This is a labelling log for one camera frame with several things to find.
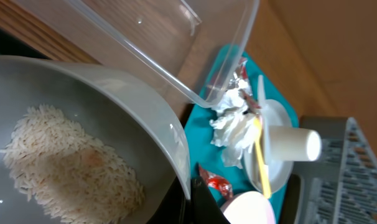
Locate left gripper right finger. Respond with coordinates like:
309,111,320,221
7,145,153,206
191,177,230,224

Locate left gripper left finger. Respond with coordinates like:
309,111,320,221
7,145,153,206
147,178,186,224

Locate white rice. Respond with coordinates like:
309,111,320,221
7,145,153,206
0,105,146,223

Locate grey bowl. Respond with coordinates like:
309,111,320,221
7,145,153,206
0,56,190,223

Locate grey dishwasher rack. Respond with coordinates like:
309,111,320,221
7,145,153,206
292,116,377,224

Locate black waste tray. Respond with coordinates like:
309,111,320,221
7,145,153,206
0,29,49,59

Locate red candy wrapper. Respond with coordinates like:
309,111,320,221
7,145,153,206
198,165,233,200

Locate white round plate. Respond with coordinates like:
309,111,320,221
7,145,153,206
220,191,276,224

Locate teal serving tray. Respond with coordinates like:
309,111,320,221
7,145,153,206
184,45,299,221

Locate crumpled white tissue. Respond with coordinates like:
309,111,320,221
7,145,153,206
209,89,259,169

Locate yellow plastic spoon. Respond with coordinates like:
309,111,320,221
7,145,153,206
253,116,272,199

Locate white paper cup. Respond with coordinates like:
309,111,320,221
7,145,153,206
269,126,322,162

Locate grey round plate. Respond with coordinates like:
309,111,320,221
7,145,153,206
242,99,294,193

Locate white plastic knife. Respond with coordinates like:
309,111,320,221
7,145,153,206
257,75,266,124

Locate crumpled aluminium foil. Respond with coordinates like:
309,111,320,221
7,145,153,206
228,57,261,110

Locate clear plastic bin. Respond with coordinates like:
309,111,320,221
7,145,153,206
17,0,259,108

